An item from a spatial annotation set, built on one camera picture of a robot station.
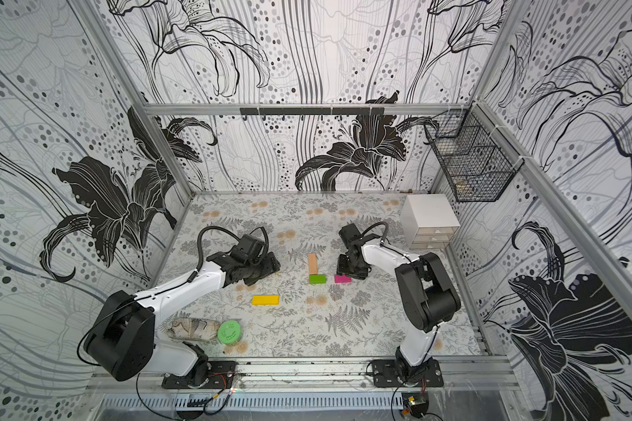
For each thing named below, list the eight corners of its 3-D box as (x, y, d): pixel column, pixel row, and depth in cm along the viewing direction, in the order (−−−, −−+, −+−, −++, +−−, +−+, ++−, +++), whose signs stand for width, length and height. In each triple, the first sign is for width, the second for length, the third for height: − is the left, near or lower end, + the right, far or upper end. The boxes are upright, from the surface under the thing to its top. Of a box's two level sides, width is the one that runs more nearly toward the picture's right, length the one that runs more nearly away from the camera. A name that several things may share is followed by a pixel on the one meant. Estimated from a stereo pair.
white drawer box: (404, 249, 101) (413, 228, 90) (396, 217, 112) (404, 194, 101) (446, 249, 101) (460, 228, 90) (434, 217, 112) (446, 194, 101)
